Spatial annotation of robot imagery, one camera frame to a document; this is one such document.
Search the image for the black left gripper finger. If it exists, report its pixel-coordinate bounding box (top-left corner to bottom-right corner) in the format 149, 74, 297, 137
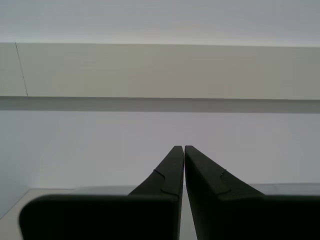
19, 145, 185, 240
184, 144, 320, 240

